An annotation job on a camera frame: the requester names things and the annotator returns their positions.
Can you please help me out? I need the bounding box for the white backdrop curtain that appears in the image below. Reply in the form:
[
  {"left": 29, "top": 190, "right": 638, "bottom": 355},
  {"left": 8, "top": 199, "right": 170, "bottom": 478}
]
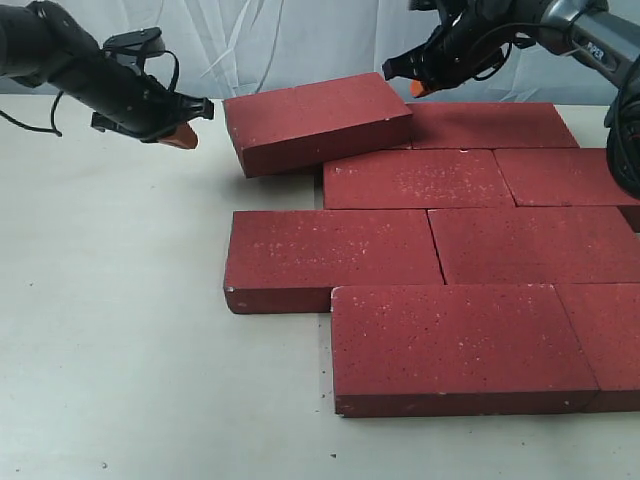
[{"left": 56, "top": 0, "right": 616, "bottom": 105}]

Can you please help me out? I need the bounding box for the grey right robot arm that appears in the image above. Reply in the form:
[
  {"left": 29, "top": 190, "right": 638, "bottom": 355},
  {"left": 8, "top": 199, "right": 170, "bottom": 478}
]
[{"left": 382, "top": 1, "right": 639, "bottom": 198}]

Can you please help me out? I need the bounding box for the red brick front right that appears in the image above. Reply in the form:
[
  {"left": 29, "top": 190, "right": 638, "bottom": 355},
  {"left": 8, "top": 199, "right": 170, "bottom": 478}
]
[{"left": 556, "top": 283, "right": 639, "bottom": 413}]

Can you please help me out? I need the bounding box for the red brick angled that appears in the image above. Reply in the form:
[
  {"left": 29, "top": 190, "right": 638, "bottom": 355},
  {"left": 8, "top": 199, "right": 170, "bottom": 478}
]
[{"left": 223, "top": 72, "right": 412, "bottom": 178}]

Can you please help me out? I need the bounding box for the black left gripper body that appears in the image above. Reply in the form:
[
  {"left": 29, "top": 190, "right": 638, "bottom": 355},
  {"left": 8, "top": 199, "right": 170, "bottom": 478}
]
[{"left": 29, "top": 2, "right": 214, "bottom": 143}]

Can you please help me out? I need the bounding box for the red brick back left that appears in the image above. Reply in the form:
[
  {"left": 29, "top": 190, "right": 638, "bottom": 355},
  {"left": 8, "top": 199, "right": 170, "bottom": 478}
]
[{"left": 279, "top": 140, "right": 413, "bottom": 175}]

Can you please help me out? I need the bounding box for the red brick back right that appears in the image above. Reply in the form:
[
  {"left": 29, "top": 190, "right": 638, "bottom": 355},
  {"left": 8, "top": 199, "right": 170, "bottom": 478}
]
[{"left": 407, "top": 102, "right": 579, "bottom": 150}]

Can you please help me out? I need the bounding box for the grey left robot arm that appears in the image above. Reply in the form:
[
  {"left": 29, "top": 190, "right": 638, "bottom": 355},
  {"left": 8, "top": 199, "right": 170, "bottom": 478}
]
[{"left": 1, "top": 1, "right": 214, "bottom": 149}]

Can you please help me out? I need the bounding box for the red brick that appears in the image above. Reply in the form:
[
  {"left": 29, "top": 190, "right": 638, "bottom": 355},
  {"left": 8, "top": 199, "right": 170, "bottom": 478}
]
[
  {"left": 331, "top": 284, "right": 599, "bottom": 418},
  {"left": 428, "top": 207, "right": 639, "bottom": 284},
  {"left": 407, "top": 102, "right": 579, "bottom": 150},
  {"left": 556, "top": 283, "right": 639, "bottom": 413},
  {"left": 279, "top": 140, "right": 413, "bottom": 175}
]

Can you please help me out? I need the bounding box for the red brick placed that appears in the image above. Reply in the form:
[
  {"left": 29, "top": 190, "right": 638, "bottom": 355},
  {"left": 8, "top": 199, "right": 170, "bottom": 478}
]
[{"left": 223, "top": 210, "right": 444, "bottom": 315}]

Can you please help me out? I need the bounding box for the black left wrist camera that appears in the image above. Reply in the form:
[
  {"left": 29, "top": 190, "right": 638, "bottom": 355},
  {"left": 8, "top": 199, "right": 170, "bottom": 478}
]
[{"left": 102, "top": 27, "right": 165, "bottom": 69}]

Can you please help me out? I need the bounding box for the red brick second row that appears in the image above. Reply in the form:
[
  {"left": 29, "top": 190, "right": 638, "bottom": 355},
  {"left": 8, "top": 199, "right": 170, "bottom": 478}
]
[
  {"left": 323, "top": 149, "right": 515, "bottom": 210},
  {"left": 494, "top": 148, "right": 639, "bottom": 232}
]

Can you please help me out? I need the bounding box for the red brick middle right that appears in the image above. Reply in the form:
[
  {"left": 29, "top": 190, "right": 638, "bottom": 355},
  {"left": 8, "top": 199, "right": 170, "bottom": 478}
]
[{"left": 428, "top": 207, "right": 639, "bottom": 284}]

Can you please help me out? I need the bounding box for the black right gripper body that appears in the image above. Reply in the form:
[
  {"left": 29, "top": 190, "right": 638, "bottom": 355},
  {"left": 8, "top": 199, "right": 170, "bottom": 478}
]
[{"left": 382, "top": 1, "right": 540, "bottom": 91}]

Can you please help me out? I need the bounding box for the red brick front left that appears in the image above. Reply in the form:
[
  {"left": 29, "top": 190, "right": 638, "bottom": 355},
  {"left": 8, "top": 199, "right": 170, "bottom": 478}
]
[{"left": 331, "top": 284, "right": 599, "bottom": 418}]

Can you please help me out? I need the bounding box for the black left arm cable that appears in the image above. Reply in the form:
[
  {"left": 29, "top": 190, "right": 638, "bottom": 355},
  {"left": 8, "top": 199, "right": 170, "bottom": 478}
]
[{"left": 0, "top": 49, "right": 181, "bottom": 139}]

